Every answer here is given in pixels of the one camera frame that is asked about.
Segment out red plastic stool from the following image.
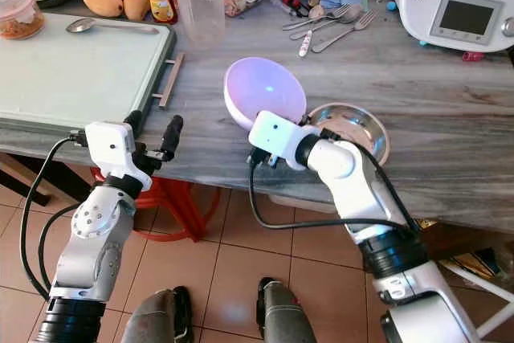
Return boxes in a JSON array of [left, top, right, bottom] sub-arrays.
[[95, 168, 203, 244]]

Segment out short metal fork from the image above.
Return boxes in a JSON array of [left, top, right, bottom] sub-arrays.
[[281, 3, 352, 32]]

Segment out large purple plastic bowl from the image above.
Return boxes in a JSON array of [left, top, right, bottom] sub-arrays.
[[223, 57, 308, 133]]

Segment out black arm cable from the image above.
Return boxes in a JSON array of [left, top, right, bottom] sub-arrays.
[[19, 135, 89, 302], [248, 155, 422, 235]]

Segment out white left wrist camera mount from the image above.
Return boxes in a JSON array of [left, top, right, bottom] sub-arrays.
[[84, 121, 150, 193]]

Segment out grey robot leg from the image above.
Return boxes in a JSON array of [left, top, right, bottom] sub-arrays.
[[255, 276, 320, 343], [120, 288, 194, 343]]

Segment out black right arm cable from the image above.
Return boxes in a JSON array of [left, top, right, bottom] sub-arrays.
[[248, 155, 422, 235]]

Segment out large metal spoon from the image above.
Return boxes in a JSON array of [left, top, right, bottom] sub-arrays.
[[65, 17, 161, 36]]

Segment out pink lidded food container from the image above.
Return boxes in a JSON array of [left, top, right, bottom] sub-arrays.
[[0, 0, 46, 41]]

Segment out clear plastic pitcher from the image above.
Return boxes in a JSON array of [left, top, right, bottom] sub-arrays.
[[175, 0, 226, 49]]

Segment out grey right robot leg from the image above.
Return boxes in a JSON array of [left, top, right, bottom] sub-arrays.
[[255, 276, 320, 343]]

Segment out pale green serving tray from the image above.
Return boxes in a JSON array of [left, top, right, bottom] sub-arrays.
[[0, 12, 186, 137]]

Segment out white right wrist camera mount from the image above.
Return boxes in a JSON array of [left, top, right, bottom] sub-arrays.
[[247, 110, 314, 169]]

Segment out grey left robot leg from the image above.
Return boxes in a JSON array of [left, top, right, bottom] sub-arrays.
[[120, 288, 194, 343]]

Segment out small metal spoon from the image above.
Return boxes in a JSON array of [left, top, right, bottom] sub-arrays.
[[288, 18, 353, 42]]

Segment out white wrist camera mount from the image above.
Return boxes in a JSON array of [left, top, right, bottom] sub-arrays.
[[84, 121, 150, 193], [247, 110, 314, 169]]

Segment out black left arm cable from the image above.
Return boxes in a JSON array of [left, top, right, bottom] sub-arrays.
[[19, 135, 89, 302]]

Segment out long metal fork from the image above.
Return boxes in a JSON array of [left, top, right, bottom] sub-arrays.
[[311, 9, 379, 55]]

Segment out shallow steel bowl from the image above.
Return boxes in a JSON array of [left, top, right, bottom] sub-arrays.
[[305, 102, 391, 169]]

